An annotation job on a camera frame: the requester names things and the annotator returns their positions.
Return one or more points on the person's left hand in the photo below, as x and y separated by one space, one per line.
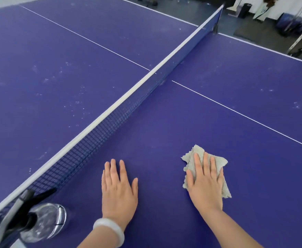
118 196

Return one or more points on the person's right hand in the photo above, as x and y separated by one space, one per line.
206 191

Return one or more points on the grey cleaning cloth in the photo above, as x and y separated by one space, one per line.
189 160

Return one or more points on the person's right forearm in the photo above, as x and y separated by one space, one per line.
231 229

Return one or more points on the person's left forearm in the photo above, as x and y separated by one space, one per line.
99 238

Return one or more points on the blue table tennis table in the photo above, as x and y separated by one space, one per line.
218 113

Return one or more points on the dark table tennis net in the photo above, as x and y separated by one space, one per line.
127 105

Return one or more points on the dark floor mat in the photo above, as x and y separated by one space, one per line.
259 33

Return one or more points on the white broom and dustpan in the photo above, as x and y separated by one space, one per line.
233 10

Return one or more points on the black trash bin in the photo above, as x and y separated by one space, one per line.
244 10

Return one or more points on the blue rolled exercise mat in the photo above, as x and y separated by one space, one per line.
286 23

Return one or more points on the black net post clamp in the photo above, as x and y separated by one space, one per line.
215 27

